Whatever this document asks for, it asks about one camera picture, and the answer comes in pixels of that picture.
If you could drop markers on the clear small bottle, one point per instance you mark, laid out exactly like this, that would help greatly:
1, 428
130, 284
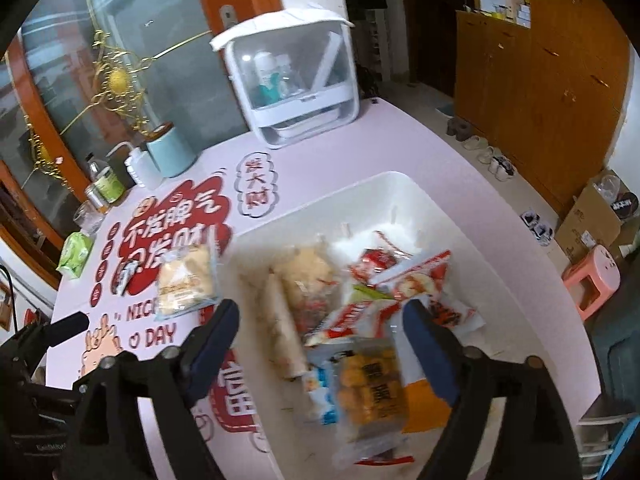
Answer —
291, 80

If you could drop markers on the silver tin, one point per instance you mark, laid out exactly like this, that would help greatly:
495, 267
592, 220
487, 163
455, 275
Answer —
95, 198

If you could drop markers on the dark denim cloth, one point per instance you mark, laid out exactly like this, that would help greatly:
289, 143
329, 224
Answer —
612, 340

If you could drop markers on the black white sneaker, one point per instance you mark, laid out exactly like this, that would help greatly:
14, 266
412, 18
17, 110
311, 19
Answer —
545, 233
531, 220

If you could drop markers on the gold door ornament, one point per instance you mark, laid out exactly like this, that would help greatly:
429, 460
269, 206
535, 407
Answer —
117, 82

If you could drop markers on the blue plastic stool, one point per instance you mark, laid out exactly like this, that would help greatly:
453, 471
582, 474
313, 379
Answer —
622, 447

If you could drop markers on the white lidded storage box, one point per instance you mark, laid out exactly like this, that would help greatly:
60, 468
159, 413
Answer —
300, 125

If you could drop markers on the clear glass cup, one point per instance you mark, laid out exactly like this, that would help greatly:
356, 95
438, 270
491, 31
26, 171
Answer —
87, 219

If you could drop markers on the black capped glass bottle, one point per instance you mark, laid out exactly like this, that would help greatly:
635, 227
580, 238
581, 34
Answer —
96, 165

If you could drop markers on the brown slipper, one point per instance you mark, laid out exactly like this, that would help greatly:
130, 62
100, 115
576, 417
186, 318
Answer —
457, 128

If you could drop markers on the orange framed glass door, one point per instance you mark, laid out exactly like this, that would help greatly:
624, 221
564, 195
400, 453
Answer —
150, 10

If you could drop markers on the blue floor mat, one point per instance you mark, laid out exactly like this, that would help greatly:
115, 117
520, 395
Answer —
444, 109

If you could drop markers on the yellow orange snack packet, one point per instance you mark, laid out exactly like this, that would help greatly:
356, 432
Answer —
370, 390

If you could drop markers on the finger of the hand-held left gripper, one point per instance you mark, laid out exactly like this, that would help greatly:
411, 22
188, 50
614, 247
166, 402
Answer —
67, 327

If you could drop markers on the pink printed tablecloth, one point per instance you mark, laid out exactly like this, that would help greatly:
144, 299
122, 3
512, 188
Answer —
325, 160

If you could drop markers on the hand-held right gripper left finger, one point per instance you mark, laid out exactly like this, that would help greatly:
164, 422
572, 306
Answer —
217, 345

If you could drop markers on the clear plastic bottle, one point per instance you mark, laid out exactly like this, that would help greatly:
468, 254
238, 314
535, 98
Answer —
607, 187

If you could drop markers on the black round lid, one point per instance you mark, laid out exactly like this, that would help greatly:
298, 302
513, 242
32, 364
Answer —
625, 205

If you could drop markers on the green label jar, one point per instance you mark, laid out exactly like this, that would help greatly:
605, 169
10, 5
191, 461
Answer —
114, 187

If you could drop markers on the white squeeze bottle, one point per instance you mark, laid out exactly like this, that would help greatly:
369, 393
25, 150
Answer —
142, 170

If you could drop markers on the small black red packet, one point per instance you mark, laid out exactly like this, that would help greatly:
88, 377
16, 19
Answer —
122, 280

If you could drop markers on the white black shoe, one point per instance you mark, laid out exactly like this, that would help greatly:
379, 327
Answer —
502, 166

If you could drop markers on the clear pale cracker packet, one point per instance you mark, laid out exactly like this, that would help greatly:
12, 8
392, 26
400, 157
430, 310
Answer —
187, 280

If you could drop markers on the small blue white packet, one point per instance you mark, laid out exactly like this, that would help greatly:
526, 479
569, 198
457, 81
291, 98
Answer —
320, 395

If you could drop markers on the green tissue packet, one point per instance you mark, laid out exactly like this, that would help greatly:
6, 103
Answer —
75, 255

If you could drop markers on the beige shoe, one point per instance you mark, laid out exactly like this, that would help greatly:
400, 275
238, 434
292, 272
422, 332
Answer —
475, 141

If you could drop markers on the white plastic bin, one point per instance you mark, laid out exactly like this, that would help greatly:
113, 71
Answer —
400, 200

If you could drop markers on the cardboard box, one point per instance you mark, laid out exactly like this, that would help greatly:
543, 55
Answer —
582, 227

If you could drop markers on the white shoe rack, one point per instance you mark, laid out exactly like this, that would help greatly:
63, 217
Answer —
378, 40

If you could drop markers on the pale shoe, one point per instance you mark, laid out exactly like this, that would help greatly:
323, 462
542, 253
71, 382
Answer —
488, 153

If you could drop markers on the pink plastic stool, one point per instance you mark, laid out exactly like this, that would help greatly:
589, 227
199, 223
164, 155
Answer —
595, 270

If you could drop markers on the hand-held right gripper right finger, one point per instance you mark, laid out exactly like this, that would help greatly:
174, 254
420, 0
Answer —
430, 355

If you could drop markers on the pile of mixed snack bags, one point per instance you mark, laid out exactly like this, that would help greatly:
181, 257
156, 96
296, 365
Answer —
360, 317

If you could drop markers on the light blue canister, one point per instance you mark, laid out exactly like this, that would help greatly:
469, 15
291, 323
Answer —
172, 152

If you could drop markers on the teal white bottle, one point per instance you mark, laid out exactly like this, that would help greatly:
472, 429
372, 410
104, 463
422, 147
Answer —
270, 85

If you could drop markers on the wooden cabinet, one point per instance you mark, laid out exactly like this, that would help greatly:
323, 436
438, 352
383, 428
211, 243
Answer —
550, 85

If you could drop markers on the dark wooden door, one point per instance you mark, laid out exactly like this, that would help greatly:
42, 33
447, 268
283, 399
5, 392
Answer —
425, 35

